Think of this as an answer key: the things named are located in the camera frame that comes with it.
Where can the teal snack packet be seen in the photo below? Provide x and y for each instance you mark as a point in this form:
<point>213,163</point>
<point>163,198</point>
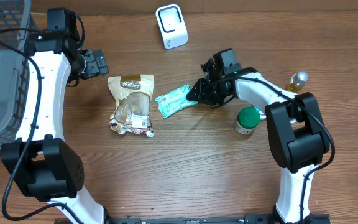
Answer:
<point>174,101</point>

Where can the white barcode scanner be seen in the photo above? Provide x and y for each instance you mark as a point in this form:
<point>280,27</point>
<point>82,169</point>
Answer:
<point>172,26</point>

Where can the dark grey plastic basket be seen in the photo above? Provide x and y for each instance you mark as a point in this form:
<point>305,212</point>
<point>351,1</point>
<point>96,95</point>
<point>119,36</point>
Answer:
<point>15,23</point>

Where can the green lid white jar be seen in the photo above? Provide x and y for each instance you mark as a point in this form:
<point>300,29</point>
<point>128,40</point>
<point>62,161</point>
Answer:
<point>247,119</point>

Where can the brown Pantree snack bag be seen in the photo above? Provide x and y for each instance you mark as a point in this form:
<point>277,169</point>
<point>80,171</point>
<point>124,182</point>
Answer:
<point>133,95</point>

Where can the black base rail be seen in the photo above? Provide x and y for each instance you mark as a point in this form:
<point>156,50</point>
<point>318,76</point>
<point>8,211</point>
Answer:
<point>197,221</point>

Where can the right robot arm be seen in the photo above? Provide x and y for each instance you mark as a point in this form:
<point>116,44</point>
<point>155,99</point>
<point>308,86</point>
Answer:
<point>297,136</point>

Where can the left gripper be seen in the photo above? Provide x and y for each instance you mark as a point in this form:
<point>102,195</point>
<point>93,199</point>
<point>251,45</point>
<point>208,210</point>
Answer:
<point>95,63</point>

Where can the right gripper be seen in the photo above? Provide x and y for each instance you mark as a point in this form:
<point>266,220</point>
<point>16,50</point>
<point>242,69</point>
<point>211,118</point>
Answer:
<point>204,96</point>

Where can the yellow drink bottle silver cap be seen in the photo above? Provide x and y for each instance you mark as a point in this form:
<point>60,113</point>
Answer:
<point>297,81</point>

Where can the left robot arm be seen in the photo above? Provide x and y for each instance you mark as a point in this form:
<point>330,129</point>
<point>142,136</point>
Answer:
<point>39,160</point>

